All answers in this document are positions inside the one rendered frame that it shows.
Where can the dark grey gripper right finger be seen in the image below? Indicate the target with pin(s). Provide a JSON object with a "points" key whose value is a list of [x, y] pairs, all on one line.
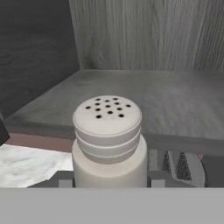
{"points": [[159, 180]]}

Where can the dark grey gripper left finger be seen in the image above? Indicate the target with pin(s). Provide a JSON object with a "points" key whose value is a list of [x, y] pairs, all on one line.
{"points": [[58, 179]]}

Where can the white salt shaker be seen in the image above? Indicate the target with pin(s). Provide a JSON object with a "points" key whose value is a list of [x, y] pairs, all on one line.
{"points": [[108, 166]]}

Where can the grey patterned mixing bowl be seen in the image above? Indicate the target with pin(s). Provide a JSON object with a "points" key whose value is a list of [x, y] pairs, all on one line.
{"points": [[197, 169]]}

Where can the dark grey cabinet door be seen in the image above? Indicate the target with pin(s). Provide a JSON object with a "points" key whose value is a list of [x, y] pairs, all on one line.
{"points": [[3, 131]]}

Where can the grey wooden cabinet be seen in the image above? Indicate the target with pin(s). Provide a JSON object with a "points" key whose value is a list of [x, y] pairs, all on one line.
{"points": [[175, 102]]}

